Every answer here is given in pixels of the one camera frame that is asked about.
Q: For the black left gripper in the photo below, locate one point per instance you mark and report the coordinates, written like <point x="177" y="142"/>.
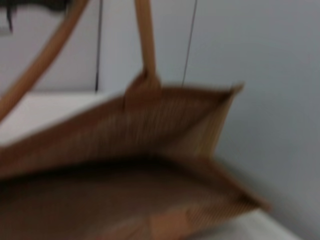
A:
<point x="30" y="5"/>

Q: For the brown woven handbag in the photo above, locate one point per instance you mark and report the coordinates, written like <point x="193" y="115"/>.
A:
<point x="150" y="140"/>

